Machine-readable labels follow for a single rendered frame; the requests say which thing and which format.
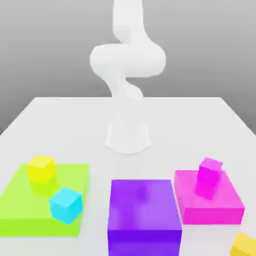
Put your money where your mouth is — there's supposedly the small magenta cube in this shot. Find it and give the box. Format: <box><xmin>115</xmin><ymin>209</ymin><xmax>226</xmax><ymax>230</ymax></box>
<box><xmin>194</xmin><ymin>157</ymin><xmax>224</xmax><ymax>201</ymax></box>

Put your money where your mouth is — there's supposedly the small yellow cube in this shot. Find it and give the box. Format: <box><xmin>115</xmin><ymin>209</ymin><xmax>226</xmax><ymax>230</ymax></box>
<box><xmin>26</xmin><ymin>154</ymin><xmax>57</xmax><ymax>185</ymax></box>

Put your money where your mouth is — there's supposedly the small cyan cube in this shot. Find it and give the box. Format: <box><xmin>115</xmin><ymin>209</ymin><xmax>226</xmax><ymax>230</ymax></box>
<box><xmin>48</xmin><ymin>186</ymin><xmax>84</xmax><ymax>226</ymax></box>

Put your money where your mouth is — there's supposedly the large purple box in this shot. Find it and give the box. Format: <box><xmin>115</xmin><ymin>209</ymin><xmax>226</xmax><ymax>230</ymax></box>
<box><xmin>107</xmin><ymin>178</ymin><xmax>183</xmax><ymax>256</ymax></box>

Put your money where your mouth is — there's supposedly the large magenta box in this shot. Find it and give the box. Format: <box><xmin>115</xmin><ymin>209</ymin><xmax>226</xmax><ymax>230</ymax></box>
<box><xmin>173</xmin><ymin>169</ymin><xmax>246</xmax><ymax>226</ymax></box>

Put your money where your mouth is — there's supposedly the large green box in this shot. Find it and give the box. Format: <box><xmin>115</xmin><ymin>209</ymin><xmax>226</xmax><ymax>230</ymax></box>
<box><xmin>0</xmin><ymin>163</ymin><xmax>90</xmax><ymax>237</ymax></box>

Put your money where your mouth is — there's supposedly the large orange box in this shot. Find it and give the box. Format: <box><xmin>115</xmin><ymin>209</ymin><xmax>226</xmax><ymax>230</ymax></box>
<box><xmin>229</xmin><ymin>231</ymin><xmax>256</xmax><ymax>256</ymax></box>

